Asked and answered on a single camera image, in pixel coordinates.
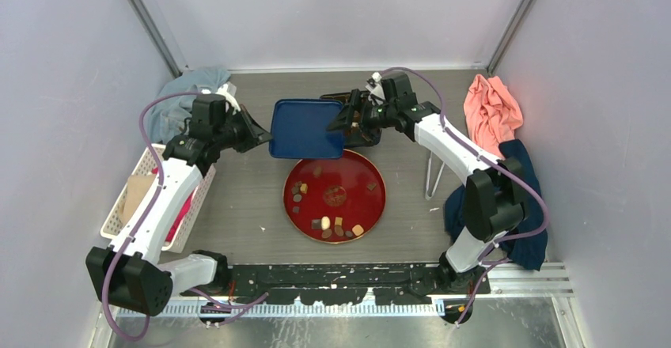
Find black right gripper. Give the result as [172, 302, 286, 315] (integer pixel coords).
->
[326, 89, 396, 147]

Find red round tray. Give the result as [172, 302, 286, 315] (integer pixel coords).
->
[282, 149, 387, 244]

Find magenta cloth in basket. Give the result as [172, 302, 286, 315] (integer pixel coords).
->
[164, 187, 198, 248]

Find pink cloth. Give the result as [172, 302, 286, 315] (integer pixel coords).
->
[463, 74, 524, 158]

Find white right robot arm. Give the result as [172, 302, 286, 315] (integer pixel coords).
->
[327, 72, 529, 293]

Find white oval chocolate bottom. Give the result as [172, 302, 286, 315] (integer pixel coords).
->
[320, 216, 331, 230]

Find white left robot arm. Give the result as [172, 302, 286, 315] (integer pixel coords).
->
[85, 91, 272, 316]

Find blue box lid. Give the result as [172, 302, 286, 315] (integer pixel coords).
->
[269, 99, 344, 159]

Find caramel cube chocolate bottom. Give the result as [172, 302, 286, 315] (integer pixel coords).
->
[351, 225, 365, 236]

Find dark navy cloth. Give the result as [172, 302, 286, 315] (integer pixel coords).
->
[443, 139, 548, 270]

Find light blue cloth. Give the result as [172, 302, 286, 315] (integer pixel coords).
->
[145, 66, 231, 144]

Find blue chocolate box with dividers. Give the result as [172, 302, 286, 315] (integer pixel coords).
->
[319, 93, 382, 149]

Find tan cloth in basket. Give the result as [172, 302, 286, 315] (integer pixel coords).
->
[119, 174, 156, 226]

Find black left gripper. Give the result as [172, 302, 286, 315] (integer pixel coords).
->
[214, 104, 272, 153]

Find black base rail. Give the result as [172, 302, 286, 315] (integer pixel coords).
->
[197, 263, 491, 306]

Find metal tongs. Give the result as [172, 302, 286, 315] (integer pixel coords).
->
[423, 151, 445, 201]

